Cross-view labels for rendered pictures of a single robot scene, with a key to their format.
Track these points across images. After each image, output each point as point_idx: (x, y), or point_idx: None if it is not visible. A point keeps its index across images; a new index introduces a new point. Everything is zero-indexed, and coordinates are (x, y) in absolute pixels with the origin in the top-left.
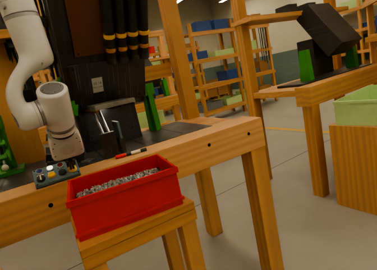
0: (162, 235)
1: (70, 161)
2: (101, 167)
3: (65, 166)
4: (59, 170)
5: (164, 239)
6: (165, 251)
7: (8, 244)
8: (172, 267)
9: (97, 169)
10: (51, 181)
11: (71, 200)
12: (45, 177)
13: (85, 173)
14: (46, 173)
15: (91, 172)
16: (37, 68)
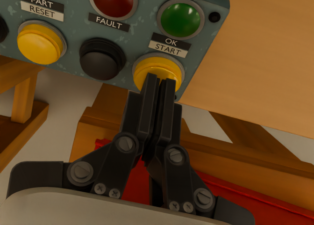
0: (240, 133)
1: (144, 149)
2: (280, 101)
3: (139, 32)
4: (88, 60)
5: (235, 139)
6: (229, 116)
7: None
8: (217, 123)
9: (257, 99)
10: (34, 63)
11: None
12: (6, 31)
13: (203, 85)
14: (16, 2)
15: (219, 112)
16: None
